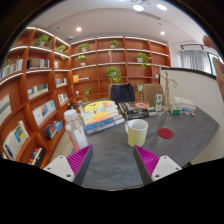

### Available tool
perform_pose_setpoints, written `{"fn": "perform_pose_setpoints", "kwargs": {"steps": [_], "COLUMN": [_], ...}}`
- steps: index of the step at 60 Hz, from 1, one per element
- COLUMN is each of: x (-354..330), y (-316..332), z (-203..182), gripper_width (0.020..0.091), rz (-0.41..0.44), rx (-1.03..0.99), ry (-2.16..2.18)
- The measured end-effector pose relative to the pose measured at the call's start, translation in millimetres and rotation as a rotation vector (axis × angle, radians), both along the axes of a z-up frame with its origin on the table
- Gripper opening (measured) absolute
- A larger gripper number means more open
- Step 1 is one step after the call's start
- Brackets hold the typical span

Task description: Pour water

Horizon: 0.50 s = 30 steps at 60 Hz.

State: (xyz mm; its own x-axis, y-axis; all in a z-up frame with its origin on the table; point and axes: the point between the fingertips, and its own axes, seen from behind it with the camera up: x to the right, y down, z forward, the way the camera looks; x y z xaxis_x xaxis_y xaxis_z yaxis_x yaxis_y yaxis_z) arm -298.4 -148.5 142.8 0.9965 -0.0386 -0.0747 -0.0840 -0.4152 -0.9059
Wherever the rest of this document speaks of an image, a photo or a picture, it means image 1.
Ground flat round red coaster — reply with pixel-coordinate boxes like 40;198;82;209
157;127;174;140

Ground stack of colourful books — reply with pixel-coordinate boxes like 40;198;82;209
78;99;126;136

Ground wooden bookshelf unit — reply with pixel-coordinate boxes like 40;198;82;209
0;26;172;169

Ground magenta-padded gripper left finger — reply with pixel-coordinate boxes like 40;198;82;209
43;144;94;187

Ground grey curtain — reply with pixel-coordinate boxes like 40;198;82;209
179;49;213;75

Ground black ceiling track rail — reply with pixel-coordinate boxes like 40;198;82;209
179;43;205;52

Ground small green white box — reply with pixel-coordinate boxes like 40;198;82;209
170;101;183;116

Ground stack of black books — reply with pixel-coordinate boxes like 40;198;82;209
118;101;162;121

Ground wooden artist mannequin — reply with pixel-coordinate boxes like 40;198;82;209
160;70;179;112

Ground dark framed window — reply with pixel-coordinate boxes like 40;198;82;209
208;51;222;76

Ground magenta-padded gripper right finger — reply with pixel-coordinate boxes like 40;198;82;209
133;144;183;186

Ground dark blue office chair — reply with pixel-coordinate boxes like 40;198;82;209
108;82;137;105

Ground round ceiling lights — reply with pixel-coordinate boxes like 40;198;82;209
75;2;169;37

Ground yellow striped white mug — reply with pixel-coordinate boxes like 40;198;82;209
124;118;149;148

